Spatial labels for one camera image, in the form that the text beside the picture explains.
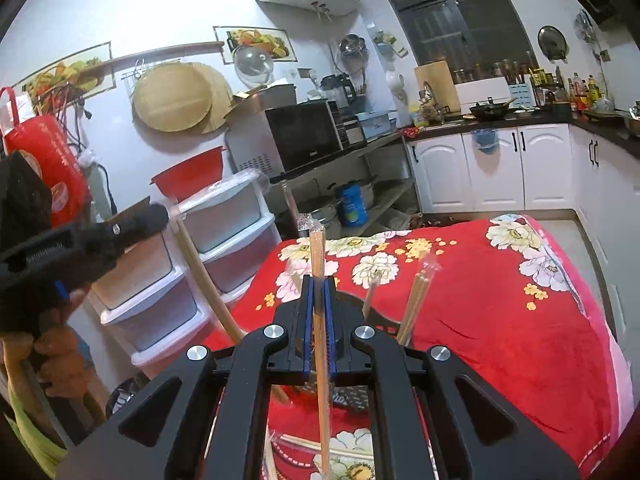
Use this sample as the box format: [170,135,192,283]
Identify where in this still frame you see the black lattice utensil holder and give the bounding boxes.
[292,290,418,416]

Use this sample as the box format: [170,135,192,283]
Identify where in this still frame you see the food wall poster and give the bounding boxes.
[12,42,118,101]
[214,26,296,66]

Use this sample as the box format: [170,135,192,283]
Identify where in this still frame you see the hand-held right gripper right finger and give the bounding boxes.
[322,276,583,480]

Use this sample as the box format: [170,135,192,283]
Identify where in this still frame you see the dark framed window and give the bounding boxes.
[370,0,538,83]

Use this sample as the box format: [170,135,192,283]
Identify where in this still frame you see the long wooden rolling pin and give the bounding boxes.
[97,40,226,73]

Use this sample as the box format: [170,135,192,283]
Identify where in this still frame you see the blue plastic container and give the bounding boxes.
[335,183,368,227]

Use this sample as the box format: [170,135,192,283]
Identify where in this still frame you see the person's left hand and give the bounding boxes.
[32,282,99,402]

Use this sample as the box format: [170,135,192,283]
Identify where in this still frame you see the wooden stick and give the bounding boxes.
[167,205,292,406]

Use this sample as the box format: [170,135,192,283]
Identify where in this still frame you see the hanging steel pot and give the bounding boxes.
[339,34,371,73]

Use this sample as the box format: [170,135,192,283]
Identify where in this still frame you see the red shopping bag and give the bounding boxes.
[0,87,91,231]

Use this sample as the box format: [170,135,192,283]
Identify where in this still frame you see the wooden cutting board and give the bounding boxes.
[415,60,461,111]

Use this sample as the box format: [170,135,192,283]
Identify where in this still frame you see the white microwave oven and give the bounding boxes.
[225,100,346,176]

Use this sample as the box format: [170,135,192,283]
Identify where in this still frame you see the black wok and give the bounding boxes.
[469,97,516,121]

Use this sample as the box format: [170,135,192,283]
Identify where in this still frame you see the round bamboo board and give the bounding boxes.
[132,61,213,133]
[190,62,236,136]

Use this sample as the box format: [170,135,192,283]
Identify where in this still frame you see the red floral blanket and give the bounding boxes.
[200,214,631,480]

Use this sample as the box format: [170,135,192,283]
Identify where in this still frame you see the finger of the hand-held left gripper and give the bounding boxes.
[94,199,170,272]

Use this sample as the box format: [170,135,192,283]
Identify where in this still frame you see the row of sauce bottles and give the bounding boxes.
[552,65,613,111]

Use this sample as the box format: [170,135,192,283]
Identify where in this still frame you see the metal kitchen shelf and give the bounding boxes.
[270,132,418,241]

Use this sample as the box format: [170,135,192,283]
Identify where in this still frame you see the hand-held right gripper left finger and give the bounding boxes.
[55,275,321,480]

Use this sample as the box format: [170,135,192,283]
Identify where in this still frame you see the orange and green garment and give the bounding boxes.
[0,390,68,478]

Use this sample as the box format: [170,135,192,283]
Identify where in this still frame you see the red plastic basin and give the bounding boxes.
[151,146,226,201]

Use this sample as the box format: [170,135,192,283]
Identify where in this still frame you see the wooden chopstick pair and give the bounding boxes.
[279,434,323,456]
[396,260,441,346]
[297,212,335,478]
[362,267,386,318]
[264,427,282,480]

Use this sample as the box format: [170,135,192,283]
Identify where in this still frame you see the hanging pan lid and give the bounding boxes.
[537,25,570,60]

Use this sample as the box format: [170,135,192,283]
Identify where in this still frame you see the white kitchen cabinets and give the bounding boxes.
[405,122,640,311]

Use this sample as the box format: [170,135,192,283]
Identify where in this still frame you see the blue plastic bag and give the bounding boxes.
[471,129,498,155]

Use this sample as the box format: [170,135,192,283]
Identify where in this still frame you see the white plastic drawer unit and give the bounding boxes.
[177,170,281,306]
[87,230,211,367]

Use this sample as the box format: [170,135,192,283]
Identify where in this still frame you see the glass pot lid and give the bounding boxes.
[233,45,276,88]

